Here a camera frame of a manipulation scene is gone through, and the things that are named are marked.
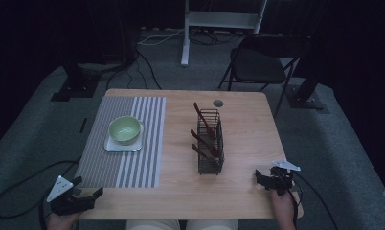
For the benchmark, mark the black stand with base plate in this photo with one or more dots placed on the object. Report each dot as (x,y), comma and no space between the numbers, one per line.
(307,89)

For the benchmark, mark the white metal stand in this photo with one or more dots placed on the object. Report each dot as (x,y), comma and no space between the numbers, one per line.
(219,19)

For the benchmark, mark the person's left hand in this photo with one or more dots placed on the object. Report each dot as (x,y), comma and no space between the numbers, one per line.
(61,221)

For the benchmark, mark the green bowl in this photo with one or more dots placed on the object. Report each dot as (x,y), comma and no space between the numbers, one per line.
(124,129)

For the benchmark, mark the person's right hand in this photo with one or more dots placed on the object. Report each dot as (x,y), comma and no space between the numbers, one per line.
(283,209)

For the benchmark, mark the small black floor strip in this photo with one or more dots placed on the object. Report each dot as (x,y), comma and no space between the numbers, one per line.
(83,125)

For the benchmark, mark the grey striped placemat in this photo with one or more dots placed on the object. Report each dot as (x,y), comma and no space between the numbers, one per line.
(123,143)

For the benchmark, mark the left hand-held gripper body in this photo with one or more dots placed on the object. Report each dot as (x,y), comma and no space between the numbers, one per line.
(66,202)

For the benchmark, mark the black stand base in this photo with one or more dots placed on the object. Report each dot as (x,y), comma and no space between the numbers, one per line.
(77,84)

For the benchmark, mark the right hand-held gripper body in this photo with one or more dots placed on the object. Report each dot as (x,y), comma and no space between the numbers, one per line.
(281,179)

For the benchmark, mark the white square plate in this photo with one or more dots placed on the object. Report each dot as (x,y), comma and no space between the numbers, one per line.
(117,147)

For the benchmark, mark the dark red spoon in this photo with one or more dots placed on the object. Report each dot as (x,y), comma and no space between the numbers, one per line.
(198,150)
(201,140)
(202,116)

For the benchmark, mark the black folding chair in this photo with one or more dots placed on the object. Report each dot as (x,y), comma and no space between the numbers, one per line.
(259,65)

